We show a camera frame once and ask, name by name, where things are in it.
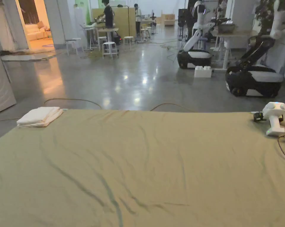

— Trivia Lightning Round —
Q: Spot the bed with beige sheet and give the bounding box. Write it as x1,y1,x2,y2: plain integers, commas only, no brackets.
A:
0,108,285,227

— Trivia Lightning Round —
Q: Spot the white block-shaped box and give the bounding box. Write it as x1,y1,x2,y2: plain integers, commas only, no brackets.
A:
194,66,212,78

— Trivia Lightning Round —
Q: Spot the wooden table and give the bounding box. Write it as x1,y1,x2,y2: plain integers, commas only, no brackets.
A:
98,28,119,45

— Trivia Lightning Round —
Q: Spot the white and black wheeled robot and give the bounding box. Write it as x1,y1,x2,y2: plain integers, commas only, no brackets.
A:
225,0,285,98
177,0,233,69

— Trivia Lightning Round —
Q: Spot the black floor lamp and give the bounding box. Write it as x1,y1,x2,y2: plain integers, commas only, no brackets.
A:
117,4,131,38

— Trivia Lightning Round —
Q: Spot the wooden shelf cart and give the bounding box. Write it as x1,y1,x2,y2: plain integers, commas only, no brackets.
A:
161,14,175,26

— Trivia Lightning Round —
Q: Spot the folded white cloth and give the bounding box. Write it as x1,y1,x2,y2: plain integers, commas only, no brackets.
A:
16,106,64,128

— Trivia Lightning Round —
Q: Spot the white desk with grey bin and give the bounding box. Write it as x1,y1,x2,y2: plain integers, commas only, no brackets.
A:
210,22,257,72

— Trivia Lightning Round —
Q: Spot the spare white hand-held gripper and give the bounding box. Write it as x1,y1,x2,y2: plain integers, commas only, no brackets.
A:
253,102,285,136

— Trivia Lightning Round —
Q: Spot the white sofa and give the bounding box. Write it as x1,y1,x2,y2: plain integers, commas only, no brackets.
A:
25,21,51,40

